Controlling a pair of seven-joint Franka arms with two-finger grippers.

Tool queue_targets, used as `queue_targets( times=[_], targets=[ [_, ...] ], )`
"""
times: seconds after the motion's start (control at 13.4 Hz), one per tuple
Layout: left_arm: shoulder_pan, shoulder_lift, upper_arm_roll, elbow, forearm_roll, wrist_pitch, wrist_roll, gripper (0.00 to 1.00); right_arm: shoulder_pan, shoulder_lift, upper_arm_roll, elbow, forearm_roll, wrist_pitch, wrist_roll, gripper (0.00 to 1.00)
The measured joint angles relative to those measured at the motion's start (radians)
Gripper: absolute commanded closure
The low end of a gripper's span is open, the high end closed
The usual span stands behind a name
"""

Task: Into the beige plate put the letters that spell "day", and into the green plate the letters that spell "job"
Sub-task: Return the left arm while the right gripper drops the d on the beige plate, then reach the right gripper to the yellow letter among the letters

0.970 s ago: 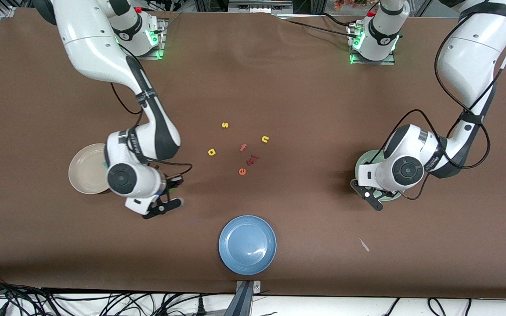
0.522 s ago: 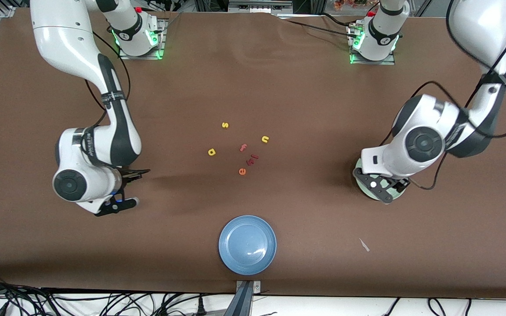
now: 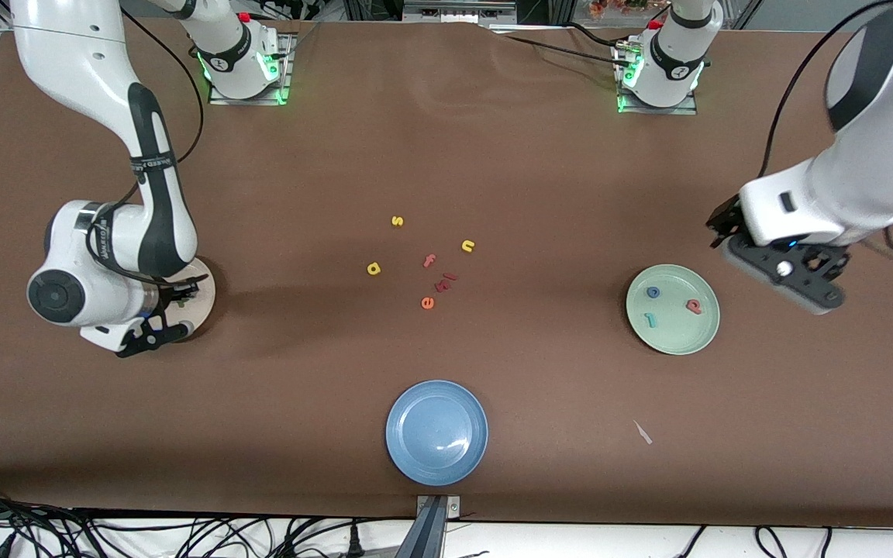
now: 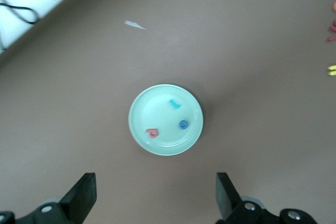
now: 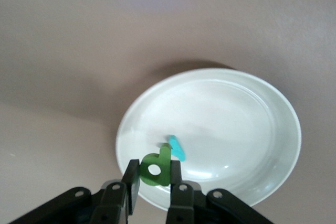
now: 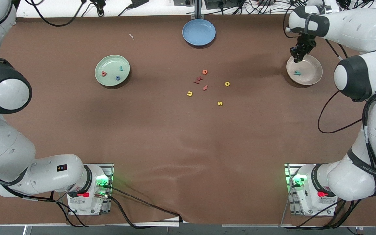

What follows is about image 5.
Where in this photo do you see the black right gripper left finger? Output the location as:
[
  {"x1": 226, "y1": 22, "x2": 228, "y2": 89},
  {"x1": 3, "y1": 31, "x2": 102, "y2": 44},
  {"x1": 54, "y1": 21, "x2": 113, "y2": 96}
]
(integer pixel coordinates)
[{"x1": 10, "y1": 159, "x2": 141, "y2": 224}]

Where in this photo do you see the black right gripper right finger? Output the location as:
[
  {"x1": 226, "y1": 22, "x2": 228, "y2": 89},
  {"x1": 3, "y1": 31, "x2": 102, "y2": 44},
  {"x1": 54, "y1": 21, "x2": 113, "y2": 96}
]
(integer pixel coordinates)
[{"x1": 166, "y1": 159, "x2": 274, "y2": 224}]

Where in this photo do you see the dark green foam letter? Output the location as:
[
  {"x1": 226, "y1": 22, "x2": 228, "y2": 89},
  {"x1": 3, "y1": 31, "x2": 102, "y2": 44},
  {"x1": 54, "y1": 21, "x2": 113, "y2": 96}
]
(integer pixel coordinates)
[{"x1": 140, "y1": 143, "x2": 173, "y2": 187}]

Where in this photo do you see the teal letter y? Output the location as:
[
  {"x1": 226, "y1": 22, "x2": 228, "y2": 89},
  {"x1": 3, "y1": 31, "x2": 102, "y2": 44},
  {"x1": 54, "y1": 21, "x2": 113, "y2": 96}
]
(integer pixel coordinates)
[{"x1": 167, "y1": 134, "x2": 187, "y2": 161}]

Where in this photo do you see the beige round plate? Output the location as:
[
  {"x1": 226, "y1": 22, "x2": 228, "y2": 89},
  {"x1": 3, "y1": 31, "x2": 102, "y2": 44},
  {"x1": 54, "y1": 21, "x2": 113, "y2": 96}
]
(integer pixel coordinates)
[{"x1": 115, "y1": 68, "x2": 302, "y2": 211}]

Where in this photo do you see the brown table cover sheet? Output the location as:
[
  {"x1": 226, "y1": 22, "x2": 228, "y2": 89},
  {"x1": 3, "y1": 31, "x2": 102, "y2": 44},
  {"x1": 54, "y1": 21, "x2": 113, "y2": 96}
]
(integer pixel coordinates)
[{"x1": 0, "y1": 0, "x2": 336, "y2": 224}]

